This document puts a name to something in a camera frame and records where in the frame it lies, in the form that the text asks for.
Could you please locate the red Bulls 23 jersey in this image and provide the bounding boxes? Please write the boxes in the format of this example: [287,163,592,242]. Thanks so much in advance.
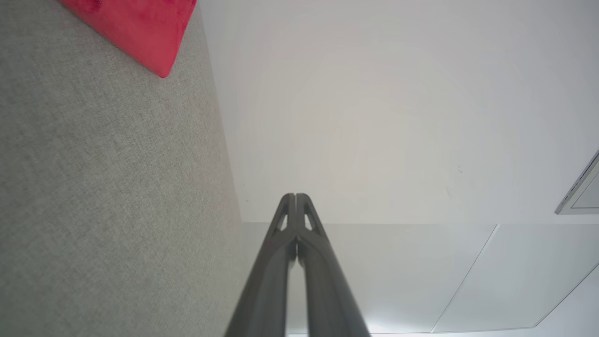
[58,0,197,78]

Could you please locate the grey fabric sofa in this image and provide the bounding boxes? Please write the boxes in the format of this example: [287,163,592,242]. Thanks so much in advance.
[0,0,256,337]

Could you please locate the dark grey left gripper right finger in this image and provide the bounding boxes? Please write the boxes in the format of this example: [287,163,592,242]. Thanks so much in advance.
[296,193,372,337]

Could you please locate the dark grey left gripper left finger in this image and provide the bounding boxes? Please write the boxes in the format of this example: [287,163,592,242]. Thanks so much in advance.
[225,193,297,337]

